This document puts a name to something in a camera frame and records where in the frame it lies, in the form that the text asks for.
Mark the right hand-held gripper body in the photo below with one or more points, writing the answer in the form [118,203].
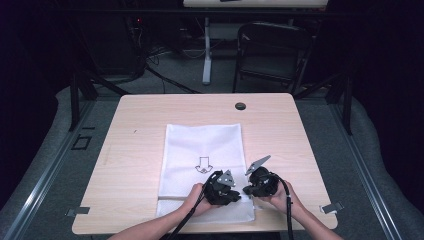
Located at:
[265,181]

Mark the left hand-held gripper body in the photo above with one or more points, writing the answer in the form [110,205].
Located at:
[218,190]

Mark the white mesh laundry bag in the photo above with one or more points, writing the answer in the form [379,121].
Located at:
[203,146]

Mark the person's left hand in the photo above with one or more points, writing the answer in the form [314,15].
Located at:
[198,200]

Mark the person's right hand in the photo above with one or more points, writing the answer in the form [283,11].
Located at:
[281,200]

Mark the grey tape strip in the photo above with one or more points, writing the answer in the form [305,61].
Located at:
[78,211]
[331,207]

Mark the black metal stand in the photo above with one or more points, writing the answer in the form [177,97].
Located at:
[75,100]
[347,103]

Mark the black folding chair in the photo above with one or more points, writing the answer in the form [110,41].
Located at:
[271,56]

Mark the white desk leg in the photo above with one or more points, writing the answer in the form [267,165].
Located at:
[207,60]

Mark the black floor tape marks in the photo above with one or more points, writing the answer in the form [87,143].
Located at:
[81,141]

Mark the black horizontal metal bar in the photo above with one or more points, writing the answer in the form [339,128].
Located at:
[200,12]

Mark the black computer case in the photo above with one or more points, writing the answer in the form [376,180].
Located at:
[110,46]

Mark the aluminium floor rail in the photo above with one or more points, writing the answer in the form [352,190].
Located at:
[366,180]
[46,180]

